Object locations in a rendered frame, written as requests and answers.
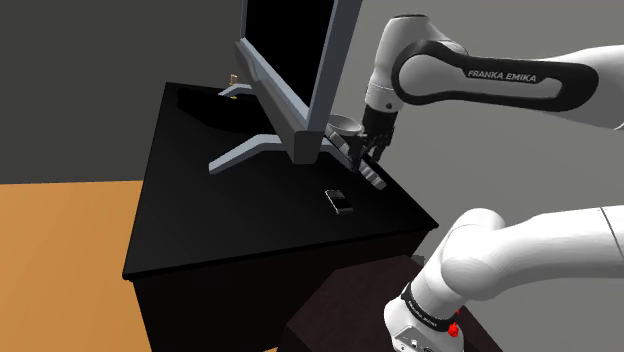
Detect black cabinet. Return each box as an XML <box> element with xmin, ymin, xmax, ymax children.
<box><xmin>121</xmin><ymin>81</ymin><xmax>439</xmax><ymax>352</ymax></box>

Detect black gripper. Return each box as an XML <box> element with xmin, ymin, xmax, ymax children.
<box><xmin>348</xmin><ymin>105</ymin><xmax>399</xmax><ymax>168</ymax></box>

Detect grey bowl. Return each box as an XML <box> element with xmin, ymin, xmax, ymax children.
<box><xmin>326</xmin><ymin>113</ymin><xmax>366</xmax><ymax>140</ymax></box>

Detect dark robot stand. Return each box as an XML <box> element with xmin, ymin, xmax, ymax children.
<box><xmin>277</xmin><ymin>253</ymin><xmax>504</xmax><ymax>352</ymax></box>

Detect black phone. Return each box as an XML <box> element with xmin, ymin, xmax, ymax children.
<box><xmin>324</xmin><ymin>188</ymin><xmax>356</xmax><ymax>216</ymax></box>

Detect grey-framed television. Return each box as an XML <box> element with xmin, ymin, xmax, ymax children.
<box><xmin>207</xmin><ymin>0</ymin><xmax>365</xmax><ymax>176</ymax></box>

